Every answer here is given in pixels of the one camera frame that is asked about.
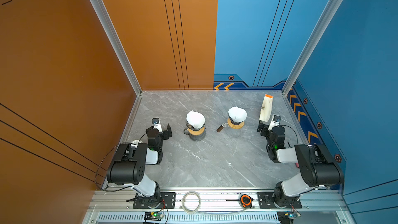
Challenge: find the grey glass carafe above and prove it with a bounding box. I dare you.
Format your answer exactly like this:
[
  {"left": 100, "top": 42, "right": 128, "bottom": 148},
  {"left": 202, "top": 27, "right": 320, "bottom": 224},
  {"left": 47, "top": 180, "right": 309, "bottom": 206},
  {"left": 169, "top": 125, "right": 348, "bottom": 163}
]
[{"left": 183, "top": 129, "right": 206, "bottom": 142}]

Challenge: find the white paper coffee filter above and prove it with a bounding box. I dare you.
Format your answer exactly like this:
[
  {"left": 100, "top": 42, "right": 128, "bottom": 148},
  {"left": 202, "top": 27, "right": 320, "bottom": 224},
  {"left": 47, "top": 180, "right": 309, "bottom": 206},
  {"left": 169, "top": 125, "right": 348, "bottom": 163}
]
[{"left": 186, "top": 111, "right": 206, "bottom": 130}]

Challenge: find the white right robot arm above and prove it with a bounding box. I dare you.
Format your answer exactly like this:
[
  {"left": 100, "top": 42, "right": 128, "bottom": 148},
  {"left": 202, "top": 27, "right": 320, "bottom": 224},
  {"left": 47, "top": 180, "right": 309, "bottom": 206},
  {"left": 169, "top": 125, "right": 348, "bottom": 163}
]
[{"left": 257, "top": 120, "right": 344, "bottom": 208}]

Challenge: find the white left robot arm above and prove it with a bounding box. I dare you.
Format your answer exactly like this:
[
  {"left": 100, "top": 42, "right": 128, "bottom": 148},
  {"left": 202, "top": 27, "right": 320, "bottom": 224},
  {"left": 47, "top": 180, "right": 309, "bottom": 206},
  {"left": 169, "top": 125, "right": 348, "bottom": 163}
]
[{"left": 106, "top": 124, "right": 173, "bottom": 208}]

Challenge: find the coffee filter paper pack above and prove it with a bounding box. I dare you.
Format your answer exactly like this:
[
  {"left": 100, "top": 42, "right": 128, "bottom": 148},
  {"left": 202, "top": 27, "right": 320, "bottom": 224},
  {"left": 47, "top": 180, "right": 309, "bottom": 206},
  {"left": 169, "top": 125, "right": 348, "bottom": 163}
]
[{"left": 259, "top": 94, "right": 273, "bottom": 122}]

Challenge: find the orange black tape measure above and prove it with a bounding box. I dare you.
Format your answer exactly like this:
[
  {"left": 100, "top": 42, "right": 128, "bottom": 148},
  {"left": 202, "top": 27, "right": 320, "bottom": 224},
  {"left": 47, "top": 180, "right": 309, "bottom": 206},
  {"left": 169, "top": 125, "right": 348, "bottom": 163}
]
[{"left": 239, "top": 195, "right": 253, "bottom": 209}]

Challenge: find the green circuit board left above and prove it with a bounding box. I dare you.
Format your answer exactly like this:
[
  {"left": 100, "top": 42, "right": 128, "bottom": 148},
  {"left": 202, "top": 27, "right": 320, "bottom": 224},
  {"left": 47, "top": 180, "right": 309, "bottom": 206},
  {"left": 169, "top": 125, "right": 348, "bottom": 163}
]
[{"left": 144, "top": 212, "right": 165, "bottom": 223}]

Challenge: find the green circuit board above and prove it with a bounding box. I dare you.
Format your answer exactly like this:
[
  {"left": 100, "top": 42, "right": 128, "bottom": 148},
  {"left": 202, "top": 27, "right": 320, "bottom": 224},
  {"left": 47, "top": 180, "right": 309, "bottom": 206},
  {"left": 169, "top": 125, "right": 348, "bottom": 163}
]
[
  {"left": 277, "top": 212, "right": 300, "bottom": 224},
  {"left": 144, "top": 212, "right": 165, "bottom": 223}
]

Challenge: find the green circuit board right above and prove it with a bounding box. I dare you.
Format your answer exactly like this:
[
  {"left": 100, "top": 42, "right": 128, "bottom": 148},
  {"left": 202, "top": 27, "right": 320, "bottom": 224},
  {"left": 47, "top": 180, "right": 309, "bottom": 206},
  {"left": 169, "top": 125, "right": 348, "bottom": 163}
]
[{"left": 277, "top": 212, "right": 300, "bottom": 224}]

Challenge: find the clear coiled tube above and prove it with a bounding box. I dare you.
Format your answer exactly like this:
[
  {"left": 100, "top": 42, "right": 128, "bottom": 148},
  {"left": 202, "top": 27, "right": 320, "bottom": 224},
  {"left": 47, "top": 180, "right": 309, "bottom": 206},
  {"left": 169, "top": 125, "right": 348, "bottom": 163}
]
[{"left": 181, "top": 191, "right": 202, "bottom": 215}]

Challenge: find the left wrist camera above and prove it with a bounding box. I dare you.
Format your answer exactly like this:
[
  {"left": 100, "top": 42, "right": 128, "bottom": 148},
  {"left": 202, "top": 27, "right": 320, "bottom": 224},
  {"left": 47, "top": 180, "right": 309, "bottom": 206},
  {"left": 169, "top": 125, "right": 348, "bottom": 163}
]
[{"left": 152, "top": 117, "right": 163, "bottom": 133}]

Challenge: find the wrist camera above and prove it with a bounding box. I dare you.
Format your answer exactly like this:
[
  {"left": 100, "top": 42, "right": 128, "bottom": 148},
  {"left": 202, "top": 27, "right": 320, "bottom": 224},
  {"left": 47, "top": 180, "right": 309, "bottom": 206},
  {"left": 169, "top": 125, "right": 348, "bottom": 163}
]
[
  {"left": 152, "top": 117, "right": 163, "bottom": 133},
  {"left": 268, "top": 115, "right": 282, "bottom": 131}
]

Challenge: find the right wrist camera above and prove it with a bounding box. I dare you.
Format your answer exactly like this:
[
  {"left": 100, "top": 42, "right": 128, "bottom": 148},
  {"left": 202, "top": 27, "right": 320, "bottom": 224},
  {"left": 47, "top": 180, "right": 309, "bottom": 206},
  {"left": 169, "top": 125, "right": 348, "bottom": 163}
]
[{"left": 268, "top": 115, "right": 282, "bottom": 131}]

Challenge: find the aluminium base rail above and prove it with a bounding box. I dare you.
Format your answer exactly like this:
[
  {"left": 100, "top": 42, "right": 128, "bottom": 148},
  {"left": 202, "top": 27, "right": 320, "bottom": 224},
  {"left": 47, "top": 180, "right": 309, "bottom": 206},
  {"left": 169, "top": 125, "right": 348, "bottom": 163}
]
[{"left": 83, "top": 188, "right": 355, "bottom": 224}]

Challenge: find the aluminium corner post right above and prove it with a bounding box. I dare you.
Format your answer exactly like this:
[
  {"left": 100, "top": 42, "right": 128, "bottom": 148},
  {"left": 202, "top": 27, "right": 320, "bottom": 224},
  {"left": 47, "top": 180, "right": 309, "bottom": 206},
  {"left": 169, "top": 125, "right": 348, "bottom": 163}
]
[{"left": 282, "top": 0, "right": 343, "bottom": 96}]

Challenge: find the aluminium corner post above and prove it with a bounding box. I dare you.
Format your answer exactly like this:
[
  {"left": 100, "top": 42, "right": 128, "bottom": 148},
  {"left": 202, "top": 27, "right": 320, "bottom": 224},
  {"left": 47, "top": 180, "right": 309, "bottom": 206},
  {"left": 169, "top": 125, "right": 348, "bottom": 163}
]
[
  {"left": 282, "top": 0, "right": 343, "bottom": 96},
  {"left": 89, "top": 0, "right": 142, "bottom": 96}
]

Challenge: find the aluminium corner post left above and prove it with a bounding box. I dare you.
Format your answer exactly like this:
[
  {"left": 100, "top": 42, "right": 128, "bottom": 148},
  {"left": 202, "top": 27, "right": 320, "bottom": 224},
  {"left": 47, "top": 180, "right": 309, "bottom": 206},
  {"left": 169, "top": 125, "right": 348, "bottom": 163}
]
[{"left": 89, "top": 0, "right": 142, "bottom": 96}]

